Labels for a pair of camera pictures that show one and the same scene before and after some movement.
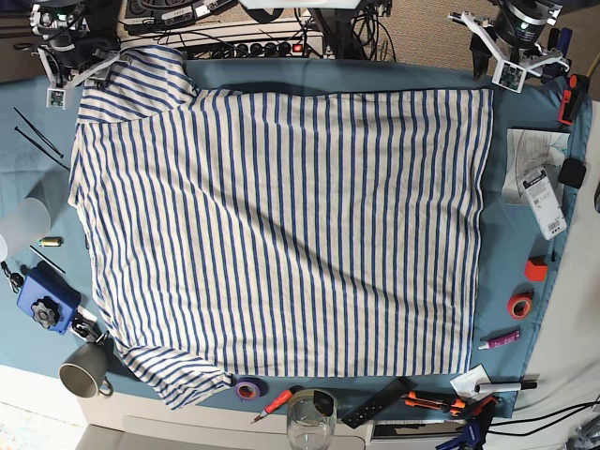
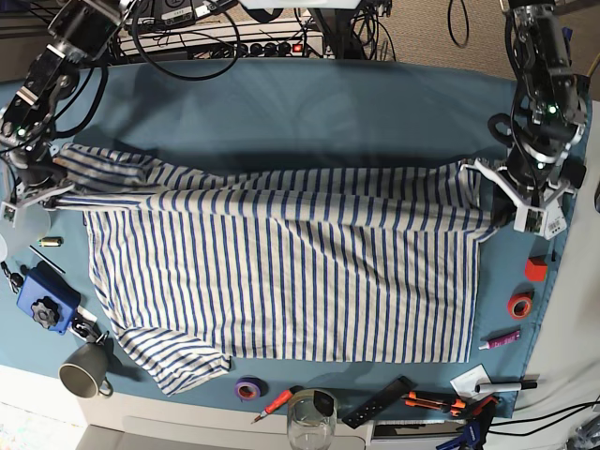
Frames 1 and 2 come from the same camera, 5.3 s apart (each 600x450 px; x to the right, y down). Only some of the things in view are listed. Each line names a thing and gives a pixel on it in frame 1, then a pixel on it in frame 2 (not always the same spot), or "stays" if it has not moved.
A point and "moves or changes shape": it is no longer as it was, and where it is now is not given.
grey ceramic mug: x=83 y=371 stays
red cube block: x=536 y=268 stays
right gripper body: x=516 y=36 to x=532 y=186
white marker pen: x=504 y=386 stays
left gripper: x=69 y=56 to x=33 y=168
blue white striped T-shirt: x=290 y=233 moves or changes shape
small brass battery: x=51 y=242 stays
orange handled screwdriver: x=279 y=401 stays
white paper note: x=465 y=383 stays
